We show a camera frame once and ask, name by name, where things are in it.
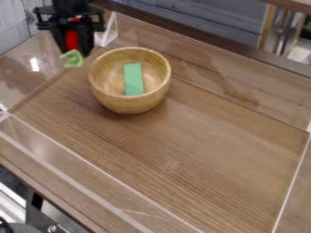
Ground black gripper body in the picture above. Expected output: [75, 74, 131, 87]
[33, 5, 105, 31]

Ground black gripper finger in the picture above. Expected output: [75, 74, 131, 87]
[77, 25, 95, 57]
[52, 25, 67, 53]

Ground red plush strawberry green leaves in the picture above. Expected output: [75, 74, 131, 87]
[57, 15, 85, 69]

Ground wooden bowl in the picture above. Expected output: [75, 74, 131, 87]
[88, 46, 171, 114]

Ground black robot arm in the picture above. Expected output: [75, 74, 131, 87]
[33, 0, 105, 57]

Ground clear acrylic stand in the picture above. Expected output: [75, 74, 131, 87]
[95, 12, 117, 47]

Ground green rectangular block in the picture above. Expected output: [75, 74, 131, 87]
[124, 63, 144, 96]

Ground gold metal chair frame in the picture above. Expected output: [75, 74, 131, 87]
[259, 0, 311, 57]

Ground black table leg bracket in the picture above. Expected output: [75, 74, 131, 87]
[25, 192, 69, 233]

